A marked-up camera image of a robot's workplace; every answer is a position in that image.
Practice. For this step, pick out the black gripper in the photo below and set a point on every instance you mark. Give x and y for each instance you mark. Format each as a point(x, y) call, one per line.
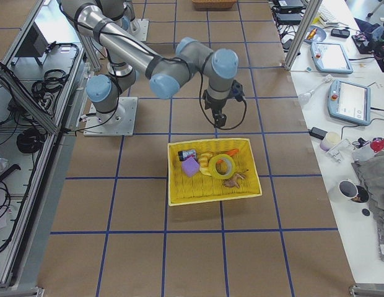
point(215, 107)

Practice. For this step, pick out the yellow tape roll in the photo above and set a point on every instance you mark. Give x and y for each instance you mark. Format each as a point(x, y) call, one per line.
point(223, 170)

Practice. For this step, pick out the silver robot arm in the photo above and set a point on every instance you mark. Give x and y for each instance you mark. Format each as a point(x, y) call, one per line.
point(102, 21)
point(128, 12)

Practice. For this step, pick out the orange toy carrot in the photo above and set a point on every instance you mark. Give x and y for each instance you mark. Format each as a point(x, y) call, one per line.
point(230, 153)

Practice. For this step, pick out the toy croissant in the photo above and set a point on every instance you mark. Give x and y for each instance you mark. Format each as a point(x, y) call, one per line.
point(203, 161)

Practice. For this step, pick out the black cylindrical can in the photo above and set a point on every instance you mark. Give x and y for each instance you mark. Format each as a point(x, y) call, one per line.
point(185, 154)

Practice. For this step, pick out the yellow woven basket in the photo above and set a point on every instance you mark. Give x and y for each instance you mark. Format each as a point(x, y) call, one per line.
point(200, 188)

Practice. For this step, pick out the purple foam cube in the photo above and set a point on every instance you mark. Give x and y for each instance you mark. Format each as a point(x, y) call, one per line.
point(190, 167)

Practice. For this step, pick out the brown toy lion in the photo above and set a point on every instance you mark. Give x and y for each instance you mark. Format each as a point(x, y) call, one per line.
point(233, 180)

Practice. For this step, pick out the black power adapter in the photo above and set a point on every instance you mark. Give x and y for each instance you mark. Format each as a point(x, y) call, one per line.
point(317, 133)

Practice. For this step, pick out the lavender white cup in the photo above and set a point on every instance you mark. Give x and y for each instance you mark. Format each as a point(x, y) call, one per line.
point(330, 140)

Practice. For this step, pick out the brown wicker basket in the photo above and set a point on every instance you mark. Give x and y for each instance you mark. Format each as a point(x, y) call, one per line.
point(213, 4)

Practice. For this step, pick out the far teach pendant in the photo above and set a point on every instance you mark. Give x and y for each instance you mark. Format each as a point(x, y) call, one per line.
point(330, 58)

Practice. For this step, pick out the teach pendant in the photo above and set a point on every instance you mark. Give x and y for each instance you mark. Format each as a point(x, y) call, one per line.
point(350, 102)
point(330, 58)

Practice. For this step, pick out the brass cylinder tool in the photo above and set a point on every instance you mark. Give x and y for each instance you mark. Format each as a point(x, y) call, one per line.
point(311, 34)

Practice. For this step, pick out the near teach pendant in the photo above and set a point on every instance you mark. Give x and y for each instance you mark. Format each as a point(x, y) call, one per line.
point(350, 102)

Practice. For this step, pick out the blue plate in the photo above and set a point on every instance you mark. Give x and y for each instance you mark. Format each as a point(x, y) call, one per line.
point(319, 37)

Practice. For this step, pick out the red round object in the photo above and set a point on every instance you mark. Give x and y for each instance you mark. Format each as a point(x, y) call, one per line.
point(377, 144)

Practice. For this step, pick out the grey cloth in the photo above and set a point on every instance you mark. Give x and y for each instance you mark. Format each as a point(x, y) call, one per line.
point(371, 176)

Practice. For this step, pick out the black monitor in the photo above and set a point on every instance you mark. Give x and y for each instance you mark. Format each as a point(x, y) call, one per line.
point(33, 46)

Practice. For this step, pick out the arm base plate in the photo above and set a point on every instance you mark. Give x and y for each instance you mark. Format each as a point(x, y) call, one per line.
point(120, 124)
point(139, 31)

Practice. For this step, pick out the aluminium frame post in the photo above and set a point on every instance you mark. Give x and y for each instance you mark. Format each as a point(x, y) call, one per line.
point(309, 15)

